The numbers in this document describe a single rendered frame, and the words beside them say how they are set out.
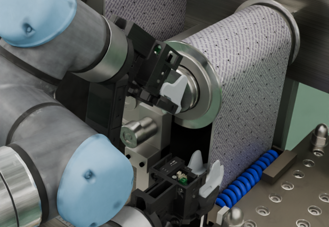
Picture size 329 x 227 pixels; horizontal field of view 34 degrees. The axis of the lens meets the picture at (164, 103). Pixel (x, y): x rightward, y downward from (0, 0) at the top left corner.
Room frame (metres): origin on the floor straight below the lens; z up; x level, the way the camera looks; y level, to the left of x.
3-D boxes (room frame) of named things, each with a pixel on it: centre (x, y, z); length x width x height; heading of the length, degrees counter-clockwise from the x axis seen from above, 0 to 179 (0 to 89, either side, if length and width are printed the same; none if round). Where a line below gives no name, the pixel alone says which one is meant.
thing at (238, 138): (0.79, -0.15, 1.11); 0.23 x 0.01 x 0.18; 143
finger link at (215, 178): (0.68, -0.09, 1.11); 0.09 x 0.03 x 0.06; 142
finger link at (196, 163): (0.70, -0.06, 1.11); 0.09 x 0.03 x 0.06; 144
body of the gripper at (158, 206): (0.60, -0.01, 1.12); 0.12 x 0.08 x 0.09; 143
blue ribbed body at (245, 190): (0.77, -0.17, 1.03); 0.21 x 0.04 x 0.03; 143
